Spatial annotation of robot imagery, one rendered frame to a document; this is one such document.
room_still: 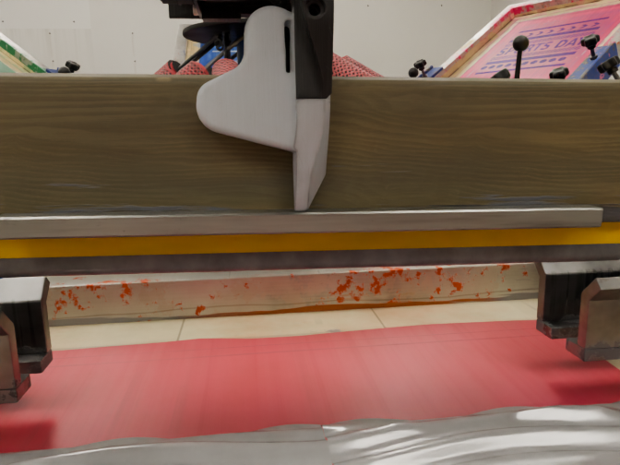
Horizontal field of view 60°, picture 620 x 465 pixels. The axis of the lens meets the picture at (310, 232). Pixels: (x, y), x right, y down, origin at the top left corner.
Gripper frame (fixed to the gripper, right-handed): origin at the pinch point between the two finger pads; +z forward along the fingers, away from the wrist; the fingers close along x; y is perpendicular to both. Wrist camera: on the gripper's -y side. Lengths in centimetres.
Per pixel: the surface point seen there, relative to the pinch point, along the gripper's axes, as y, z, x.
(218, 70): 7, -13, -67
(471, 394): -9.8, 13.3, -0.7
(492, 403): -10.5, 13.3, 0.5
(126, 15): 89, -90, -415
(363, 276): -6.7, 10.2, -17.2
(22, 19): 164, -85, -415
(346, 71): -15, -13, -69
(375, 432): -2.8, 12.6, 3.7
